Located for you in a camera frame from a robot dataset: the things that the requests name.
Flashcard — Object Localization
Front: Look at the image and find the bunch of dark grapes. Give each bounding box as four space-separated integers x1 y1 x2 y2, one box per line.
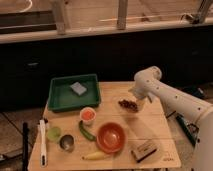
118 99 138 112

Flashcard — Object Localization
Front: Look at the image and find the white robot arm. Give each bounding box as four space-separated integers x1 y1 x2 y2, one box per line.
130 66 213 171

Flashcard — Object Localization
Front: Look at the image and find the red bowl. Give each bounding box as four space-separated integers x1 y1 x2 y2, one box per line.
96 122 126 154

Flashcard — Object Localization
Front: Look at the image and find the wooden table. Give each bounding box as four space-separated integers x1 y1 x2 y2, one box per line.
28 82 181 171

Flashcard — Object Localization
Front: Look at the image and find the wooden block eraser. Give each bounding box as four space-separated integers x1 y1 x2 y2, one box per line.
131 140 157 163

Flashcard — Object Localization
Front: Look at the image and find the white cup with orange content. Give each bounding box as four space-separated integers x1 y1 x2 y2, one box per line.
80 107 96 126

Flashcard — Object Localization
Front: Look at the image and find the green bin with items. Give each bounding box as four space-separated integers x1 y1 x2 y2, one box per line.
176 114 199 146

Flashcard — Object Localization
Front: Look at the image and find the green chili pepper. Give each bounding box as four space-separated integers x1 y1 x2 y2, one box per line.
78 121 96 141

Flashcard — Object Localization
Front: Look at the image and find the grey sponge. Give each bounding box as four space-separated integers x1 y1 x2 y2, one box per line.
70 82 87 95

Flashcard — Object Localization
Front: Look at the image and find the yellow banana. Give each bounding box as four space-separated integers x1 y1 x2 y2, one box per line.
82 151 109 160

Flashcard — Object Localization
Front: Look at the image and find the green plastic tray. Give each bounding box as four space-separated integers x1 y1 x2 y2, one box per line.
48 74 101 112

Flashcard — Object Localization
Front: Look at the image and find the small metal cup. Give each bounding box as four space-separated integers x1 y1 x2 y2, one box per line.
59 134 74 152

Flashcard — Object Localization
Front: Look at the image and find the green lime cup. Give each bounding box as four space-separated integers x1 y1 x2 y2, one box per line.
46 127 61 142

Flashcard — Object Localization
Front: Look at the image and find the black pole stand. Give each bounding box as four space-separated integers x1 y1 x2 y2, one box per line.
22 122 29 171

